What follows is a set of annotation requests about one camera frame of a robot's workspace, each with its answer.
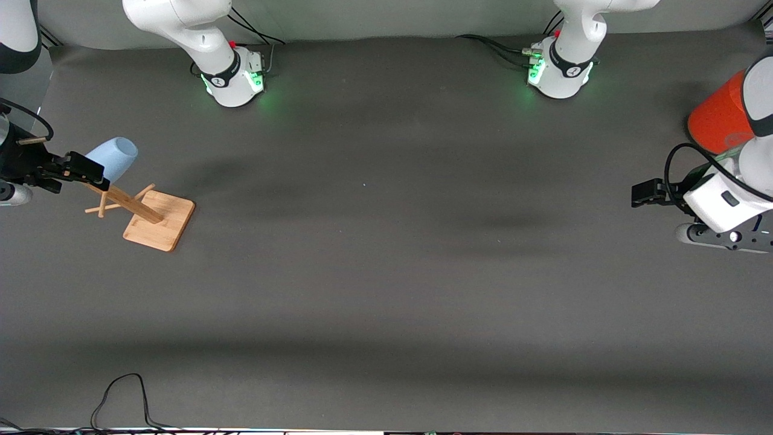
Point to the aluminium frame rail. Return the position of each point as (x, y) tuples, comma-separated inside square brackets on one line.
[(51, 41)]

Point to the wooden cup rack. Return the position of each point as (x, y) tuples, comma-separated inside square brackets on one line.
[(160, 220)]

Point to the light blue cup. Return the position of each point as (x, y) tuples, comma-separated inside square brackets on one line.
[(118, 154)]

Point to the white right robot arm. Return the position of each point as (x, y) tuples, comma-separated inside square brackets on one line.
[(205, 36)]

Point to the orange can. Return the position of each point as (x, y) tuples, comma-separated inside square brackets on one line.
[(718, 118)]

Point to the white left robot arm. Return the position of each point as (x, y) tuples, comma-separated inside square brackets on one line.
[(574, 36)]

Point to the right gripper tan peg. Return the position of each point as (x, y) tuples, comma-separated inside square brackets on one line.
[(33, 141)]

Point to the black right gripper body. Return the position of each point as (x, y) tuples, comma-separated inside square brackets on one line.
[(22, 163)]

